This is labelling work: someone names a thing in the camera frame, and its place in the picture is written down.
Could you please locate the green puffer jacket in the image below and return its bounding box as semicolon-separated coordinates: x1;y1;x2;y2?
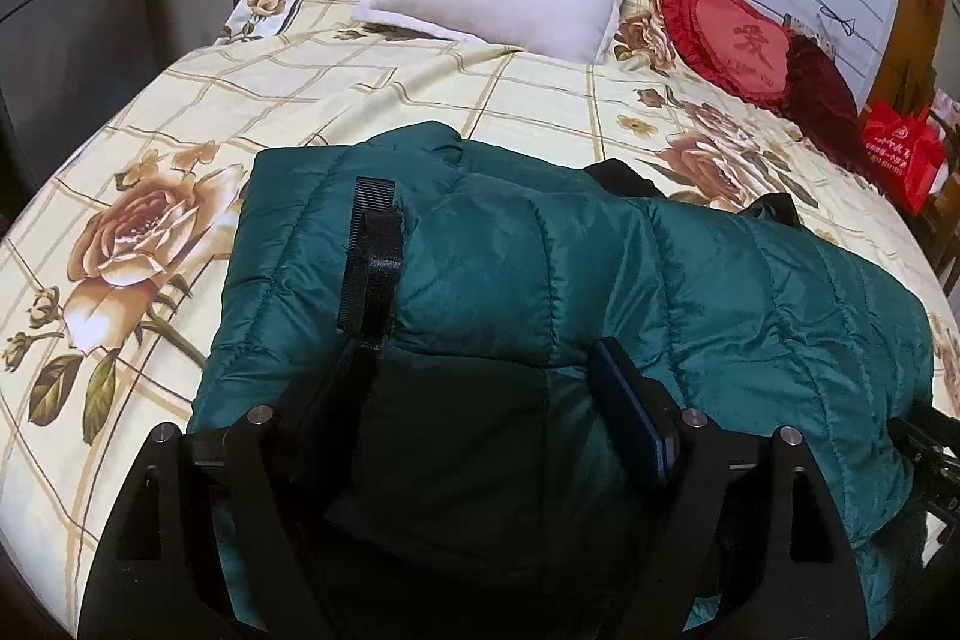
186;120;938;640

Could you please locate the bed with floral checked sheet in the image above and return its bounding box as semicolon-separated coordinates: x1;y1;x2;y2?
0;0;960;640

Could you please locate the red plastic bag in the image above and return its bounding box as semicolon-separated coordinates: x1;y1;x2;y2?
860;100;947;216

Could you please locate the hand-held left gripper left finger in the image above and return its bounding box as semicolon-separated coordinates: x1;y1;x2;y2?
79;338;362;640

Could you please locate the wooden chair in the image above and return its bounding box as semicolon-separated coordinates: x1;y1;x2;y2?
919;92;960;283

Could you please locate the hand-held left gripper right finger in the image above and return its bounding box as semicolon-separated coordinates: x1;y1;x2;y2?
587;338;865;640

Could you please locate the red heart-shaped cushion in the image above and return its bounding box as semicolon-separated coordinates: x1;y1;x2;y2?
658;0;808;110

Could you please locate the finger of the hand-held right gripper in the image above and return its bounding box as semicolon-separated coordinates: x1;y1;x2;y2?
889;404;960;465

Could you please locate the dark red velvet cushion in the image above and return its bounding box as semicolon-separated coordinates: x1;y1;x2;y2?
780;32;887;193

